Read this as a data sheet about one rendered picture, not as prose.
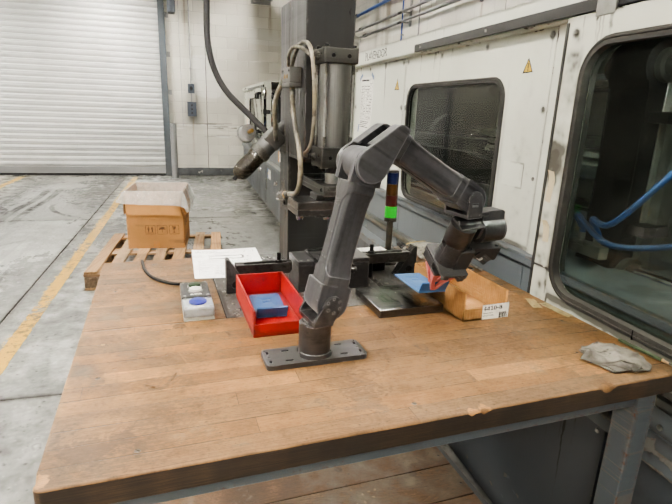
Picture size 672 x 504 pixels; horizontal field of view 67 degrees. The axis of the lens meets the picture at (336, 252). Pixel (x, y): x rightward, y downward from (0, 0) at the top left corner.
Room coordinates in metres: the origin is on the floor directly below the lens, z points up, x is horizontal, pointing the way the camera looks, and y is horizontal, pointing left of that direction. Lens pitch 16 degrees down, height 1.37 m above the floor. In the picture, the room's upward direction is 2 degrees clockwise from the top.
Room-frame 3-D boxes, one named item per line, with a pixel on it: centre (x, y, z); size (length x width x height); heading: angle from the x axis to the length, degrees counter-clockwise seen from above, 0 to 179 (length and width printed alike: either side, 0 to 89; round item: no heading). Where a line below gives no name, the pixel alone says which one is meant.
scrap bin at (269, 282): (1.10, 0.15, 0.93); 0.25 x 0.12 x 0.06; 20
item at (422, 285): (1.18, -0.21, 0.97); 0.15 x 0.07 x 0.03; 18
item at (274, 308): (1.13, 0.16, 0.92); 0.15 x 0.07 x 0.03; 16
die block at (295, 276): (1.33, 0.02, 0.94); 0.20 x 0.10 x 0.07; 110
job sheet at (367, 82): (3.00, -0.13, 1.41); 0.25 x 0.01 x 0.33; 16
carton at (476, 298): (1.23, -0.32, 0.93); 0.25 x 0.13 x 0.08; 20
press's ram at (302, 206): (1.39, 0.06, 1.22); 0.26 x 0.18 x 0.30; 20
